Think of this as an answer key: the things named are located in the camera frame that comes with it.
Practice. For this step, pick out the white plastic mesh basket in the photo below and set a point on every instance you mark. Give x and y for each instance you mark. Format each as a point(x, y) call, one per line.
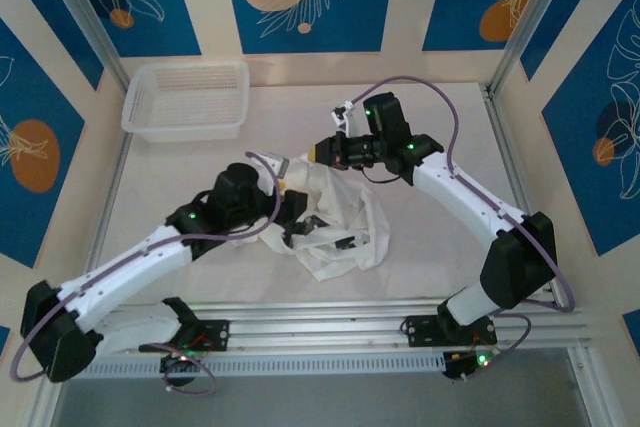
point(185, 97)

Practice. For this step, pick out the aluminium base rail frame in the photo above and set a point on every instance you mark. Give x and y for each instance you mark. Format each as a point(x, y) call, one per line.
point(310, 327)

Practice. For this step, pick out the aluminium table side rail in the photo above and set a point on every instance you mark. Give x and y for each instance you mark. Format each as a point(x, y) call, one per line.
point(119, 162)
point(497, 122)

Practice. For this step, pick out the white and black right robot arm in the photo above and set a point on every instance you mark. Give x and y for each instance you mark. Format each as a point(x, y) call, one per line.
point(470, 202)

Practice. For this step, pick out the aluminium frame post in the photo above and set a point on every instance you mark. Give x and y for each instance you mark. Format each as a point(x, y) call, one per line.
point(82, 12)
point(531, 12)

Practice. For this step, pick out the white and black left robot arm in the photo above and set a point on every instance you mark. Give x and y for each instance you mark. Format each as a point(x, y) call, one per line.
point(130, 267)

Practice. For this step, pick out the white t-shirt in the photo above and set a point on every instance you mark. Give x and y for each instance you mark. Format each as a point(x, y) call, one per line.
point(345, 192)

